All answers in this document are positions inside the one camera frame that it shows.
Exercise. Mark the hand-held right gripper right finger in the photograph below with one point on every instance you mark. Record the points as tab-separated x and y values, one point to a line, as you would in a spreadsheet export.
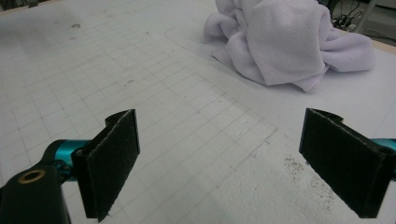
342	161

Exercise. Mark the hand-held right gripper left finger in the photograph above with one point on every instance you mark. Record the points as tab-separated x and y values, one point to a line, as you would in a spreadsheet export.
109	161

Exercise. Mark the lilac printed towel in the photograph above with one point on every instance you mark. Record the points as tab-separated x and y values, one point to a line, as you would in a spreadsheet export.
280	46

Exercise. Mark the white grid foam mat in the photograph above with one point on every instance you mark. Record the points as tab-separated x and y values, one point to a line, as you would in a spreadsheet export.
186	124

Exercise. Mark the white metal desk frame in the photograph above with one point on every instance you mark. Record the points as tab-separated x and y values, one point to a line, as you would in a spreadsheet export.
365	15

